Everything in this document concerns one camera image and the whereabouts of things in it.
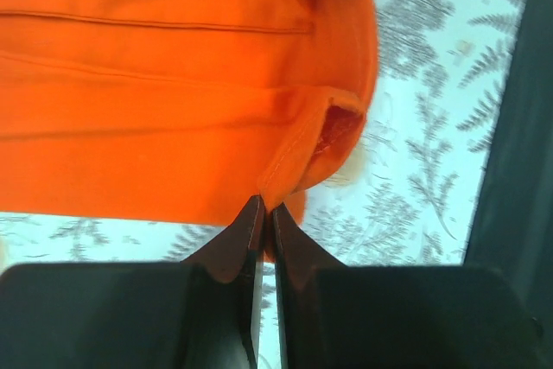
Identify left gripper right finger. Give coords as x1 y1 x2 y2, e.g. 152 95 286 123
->
271 207 549 368

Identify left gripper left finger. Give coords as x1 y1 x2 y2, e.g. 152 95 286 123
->
1 196 264 368

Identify orange t-shirt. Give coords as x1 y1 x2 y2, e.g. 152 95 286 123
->
1 0 378 225

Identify floral patterned table mat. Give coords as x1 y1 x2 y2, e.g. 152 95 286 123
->
0 0 537 369

